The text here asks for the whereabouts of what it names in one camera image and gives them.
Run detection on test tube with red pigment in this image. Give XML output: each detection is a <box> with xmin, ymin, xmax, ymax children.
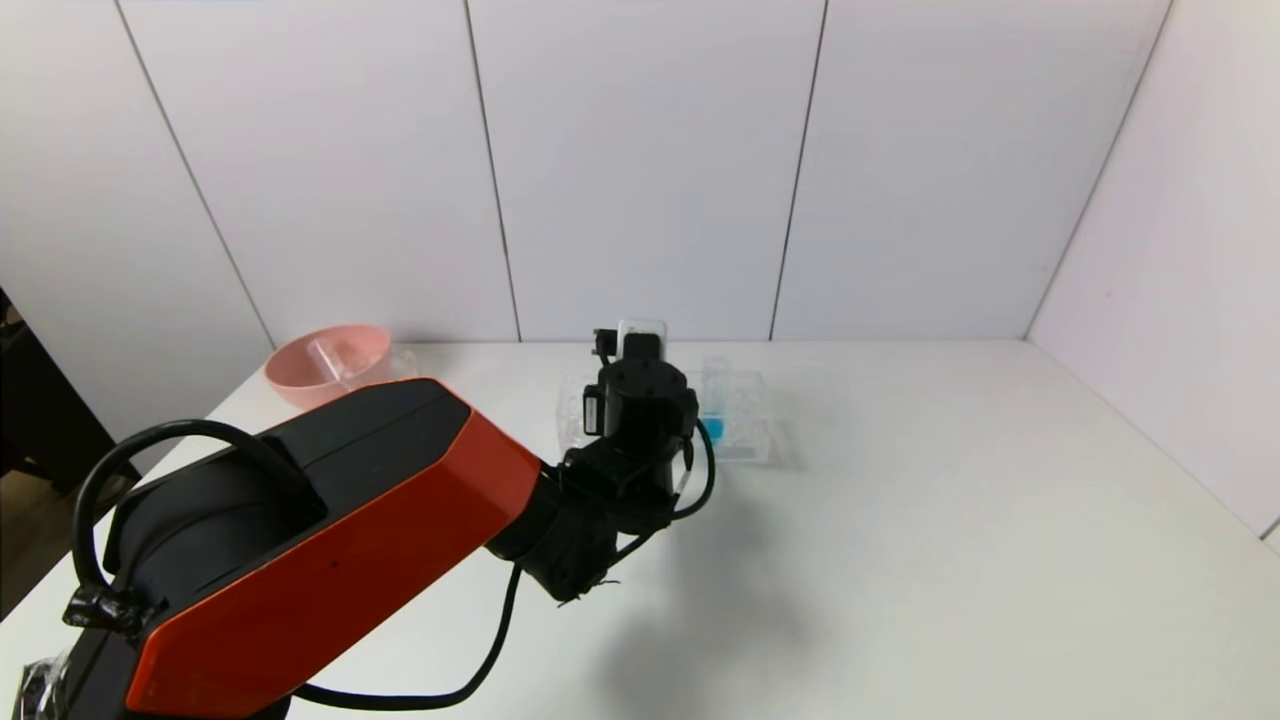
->
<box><xmin>308</xmin><ymin>338</ymin><xmax>349</xmax><ymax>389</ymax></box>

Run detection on test tube with blue pigment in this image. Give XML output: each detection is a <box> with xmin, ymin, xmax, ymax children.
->
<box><xmin>700</xmin><ymin>358</ymin><xmax>728</xmax><ymax>449</ymax></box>

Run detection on clear acrylic test tube rack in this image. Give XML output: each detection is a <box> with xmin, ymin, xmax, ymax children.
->
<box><xmin>556</xmin><ymin>368</ymin><xmax>777</xmax><ymax>467</ymax></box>

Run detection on clear glass beaker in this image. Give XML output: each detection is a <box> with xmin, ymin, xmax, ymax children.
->
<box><xmin>343</xmin><ymin>345</ymin><xmax>421</xmax><ymax>386</ymax></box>

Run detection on pink plastic bowl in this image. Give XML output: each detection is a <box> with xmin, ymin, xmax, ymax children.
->
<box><xmin>264</xmin><ymin>323</ymin><xmax>393</xmax><ymax>411</ymax></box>

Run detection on dark furniture piece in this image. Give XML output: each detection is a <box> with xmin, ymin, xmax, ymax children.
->
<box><xmin>0</xmin><ymin>286</ymin><xmax>119</xmax><ymax>501</ymax></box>

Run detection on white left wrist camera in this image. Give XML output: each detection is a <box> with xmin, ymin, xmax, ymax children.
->
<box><xmin>617</xmin><ymin>318</ymin><xmax>668</xmax><ymax>363</ymax></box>

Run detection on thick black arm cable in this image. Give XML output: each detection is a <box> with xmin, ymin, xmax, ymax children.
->
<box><xmin>72</xmin><ymin>418</ymin><xmax>524</xmax><ymax>713</ymax></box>

